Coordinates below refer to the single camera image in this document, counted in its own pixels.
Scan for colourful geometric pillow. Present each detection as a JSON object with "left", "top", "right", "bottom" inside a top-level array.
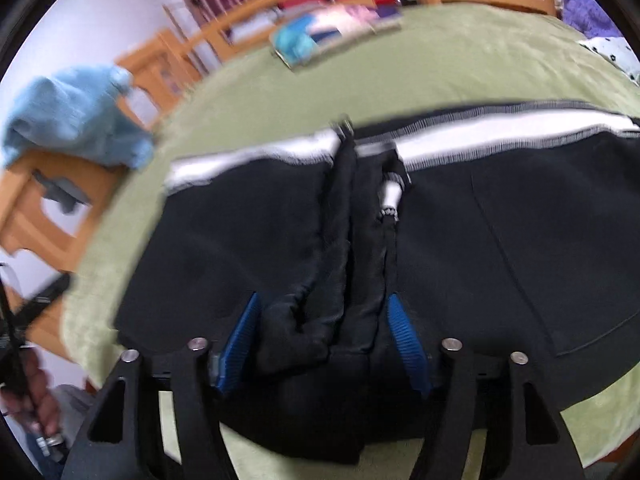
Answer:
[{"left": 269, "top": 4, "right": 406, "bottom": 69}]

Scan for black pants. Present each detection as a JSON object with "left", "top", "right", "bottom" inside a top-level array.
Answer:
[{"left": 112, "top": 100, "right": 640, "bottom": 466}]

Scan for person's left hand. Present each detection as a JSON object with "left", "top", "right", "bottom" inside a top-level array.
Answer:
[{"left": 0, "top": 349, "right": 62, "bottom": 438}]

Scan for green fleece blanket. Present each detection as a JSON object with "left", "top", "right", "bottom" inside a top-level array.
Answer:
[{"left": 60, "top": 2, "right": 640, "bottom": 480}]

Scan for white flower-print pillow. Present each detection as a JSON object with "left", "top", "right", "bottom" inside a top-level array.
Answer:
[{"left": 580, "top": 35, "right": 640, "bottom": 86}]

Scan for light blue plush blanket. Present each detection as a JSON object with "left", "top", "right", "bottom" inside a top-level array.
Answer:
[{"left": 0, "top": 65, "right": 157, "bottom": 172}]

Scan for wooden bed frame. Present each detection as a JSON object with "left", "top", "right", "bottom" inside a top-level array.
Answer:
[{"left": 0, "top": 0, "right": 560, "bottom": 356}]

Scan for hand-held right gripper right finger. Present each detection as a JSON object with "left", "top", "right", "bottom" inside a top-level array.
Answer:
[{"left": 387, "top": 294, "right": 586, "bottom": 480}]

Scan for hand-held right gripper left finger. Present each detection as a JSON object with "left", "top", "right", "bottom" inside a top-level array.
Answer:
[{"left": 60, "top": 292, "right": 263, "bottom": 480}]

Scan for purple plush toy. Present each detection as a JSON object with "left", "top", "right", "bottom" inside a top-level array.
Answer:
[{"left": 556, "top": 0, "right": 623, "bottom": 41}]

